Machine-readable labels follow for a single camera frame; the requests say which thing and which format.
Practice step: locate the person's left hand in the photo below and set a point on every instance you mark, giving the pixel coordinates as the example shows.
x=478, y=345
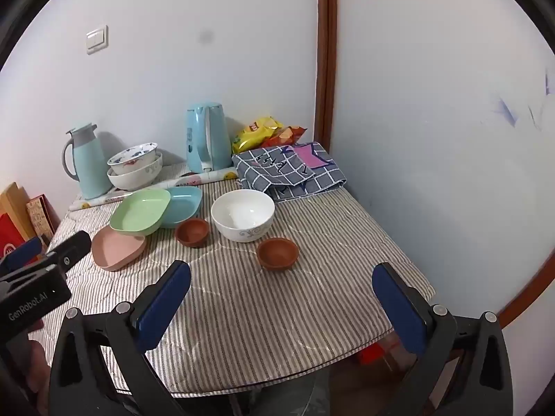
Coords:
x=32, y=359

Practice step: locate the large white porcelain bowl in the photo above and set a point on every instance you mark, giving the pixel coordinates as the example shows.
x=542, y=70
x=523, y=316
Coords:
x=134, y=177

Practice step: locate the brown wooden baseboard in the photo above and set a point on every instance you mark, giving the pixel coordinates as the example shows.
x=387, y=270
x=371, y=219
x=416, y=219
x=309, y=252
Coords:
x=529, y=286

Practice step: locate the green square plate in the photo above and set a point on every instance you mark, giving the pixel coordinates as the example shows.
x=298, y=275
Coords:
x=138, y=212

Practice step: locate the rolled fruit-print plastic sheet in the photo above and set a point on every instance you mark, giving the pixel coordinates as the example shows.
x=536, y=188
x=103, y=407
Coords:
x=151, y=187

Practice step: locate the striped quilted tablecloth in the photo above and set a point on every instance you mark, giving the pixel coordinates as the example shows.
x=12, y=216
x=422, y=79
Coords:
x=260, y=312

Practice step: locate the red item under table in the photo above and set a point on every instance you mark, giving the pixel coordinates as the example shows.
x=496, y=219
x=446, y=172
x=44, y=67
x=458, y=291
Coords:
x=375, y=351

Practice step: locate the blue square plate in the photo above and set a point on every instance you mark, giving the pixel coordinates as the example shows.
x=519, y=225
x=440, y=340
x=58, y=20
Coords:
x=186, y=203

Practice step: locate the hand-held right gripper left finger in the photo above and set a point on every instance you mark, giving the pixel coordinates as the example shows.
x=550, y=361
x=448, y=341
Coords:
x=164, y=307

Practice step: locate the small brown bowl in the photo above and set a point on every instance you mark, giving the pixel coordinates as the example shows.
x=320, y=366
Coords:
x=192, y=232
x=277, y=253

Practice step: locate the brown patterned box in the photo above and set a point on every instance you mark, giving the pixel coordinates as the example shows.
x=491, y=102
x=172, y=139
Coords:
x=41, y=216

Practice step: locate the pink square plate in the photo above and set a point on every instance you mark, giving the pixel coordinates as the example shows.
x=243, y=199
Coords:
x=115, y=249

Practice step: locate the brown and red boxes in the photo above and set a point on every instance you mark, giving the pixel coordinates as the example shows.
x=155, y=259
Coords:
x=13, y=208

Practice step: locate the brown wooden door frame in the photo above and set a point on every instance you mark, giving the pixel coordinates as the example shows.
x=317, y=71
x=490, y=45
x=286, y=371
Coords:
x=326, y=52

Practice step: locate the grey checked cloth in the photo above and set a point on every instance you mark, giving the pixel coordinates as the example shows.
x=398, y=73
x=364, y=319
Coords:
x=290, y=169

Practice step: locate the red chip bag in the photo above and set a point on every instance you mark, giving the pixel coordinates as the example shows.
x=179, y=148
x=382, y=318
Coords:
x=286, y=135

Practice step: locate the red box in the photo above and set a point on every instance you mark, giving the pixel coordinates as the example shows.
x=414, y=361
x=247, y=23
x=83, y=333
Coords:
x=11, y=238

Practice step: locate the white bowl with grey pattern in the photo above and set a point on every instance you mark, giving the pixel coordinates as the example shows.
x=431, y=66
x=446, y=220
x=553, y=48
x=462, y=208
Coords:
x=243, y=214

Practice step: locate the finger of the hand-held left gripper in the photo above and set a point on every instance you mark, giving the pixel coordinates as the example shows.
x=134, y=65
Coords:
x=71, y=247
x=24, y=253

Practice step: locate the light blue tissue pack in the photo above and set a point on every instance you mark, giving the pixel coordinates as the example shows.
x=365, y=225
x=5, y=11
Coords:
x=207, y=138

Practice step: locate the blue patterned porcelain bowl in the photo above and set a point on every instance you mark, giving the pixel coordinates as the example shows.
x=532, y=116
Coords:
x=132, y=152

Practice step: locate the white wall light switch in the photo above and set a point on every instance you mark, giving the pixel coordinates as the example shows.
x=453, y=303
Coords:
x=96, y=39

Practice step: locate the light blue thermos jug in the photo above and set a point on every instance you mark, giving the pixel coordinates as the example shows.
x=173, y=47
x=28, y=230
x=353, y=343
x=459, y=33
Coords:
x=86, y=164

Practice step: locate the yellow chip bag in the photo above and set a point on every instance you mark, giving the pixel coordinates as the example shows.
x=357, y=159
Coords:
x=253, y=134

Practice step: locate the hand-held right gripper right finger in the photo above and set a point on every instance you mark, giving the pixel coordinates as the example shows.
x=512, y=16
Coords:
x=399, y=312

